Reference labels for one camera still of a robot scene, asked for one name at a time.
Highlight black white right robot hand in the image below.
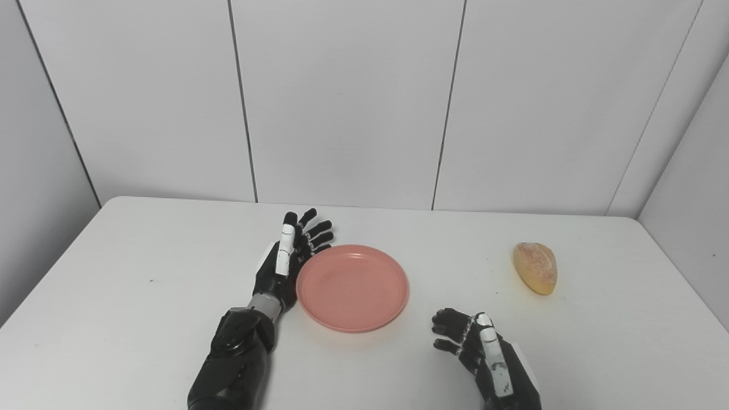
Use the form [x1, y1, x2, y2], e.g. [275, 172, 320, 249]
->
[431, 308, 543, 410]

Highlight pink round plate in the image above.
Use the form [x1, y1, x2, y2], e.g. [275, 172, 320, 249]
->
[296, 244, 410, 334]

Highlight golden bread roll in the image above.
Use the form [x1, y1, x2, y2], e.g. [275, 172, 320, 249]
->
[513, 242, 558, 296]

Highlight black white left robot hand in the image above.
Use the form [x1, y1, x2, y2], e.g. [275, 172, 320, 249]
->
[252, 208, 334, 313]

